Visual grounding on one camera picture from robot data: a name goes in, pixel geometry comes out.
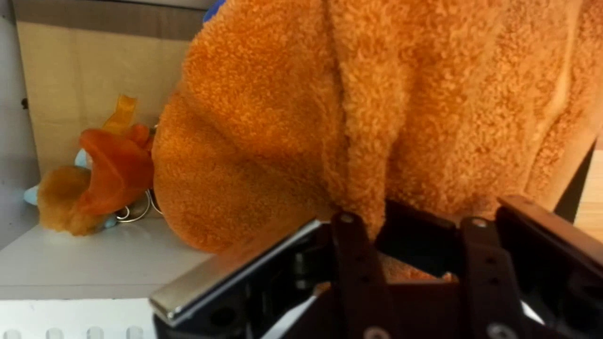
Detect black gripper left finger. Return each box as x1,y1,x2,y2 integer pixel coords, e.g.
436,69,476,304
330,210,398,339

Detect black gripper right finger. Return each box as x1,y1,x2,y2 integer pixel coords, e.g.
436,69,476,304
460,214,528,339

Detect orange terry towel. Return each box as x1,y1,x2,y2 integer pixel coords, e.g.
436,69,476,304
150,0,603,286

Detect orange plush toy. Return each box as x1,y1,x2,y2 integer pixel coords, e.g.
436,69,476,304
35,92,159,239

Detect white toy sink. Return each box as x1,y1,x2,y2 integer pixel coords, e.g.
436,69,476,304
0,0,219,339

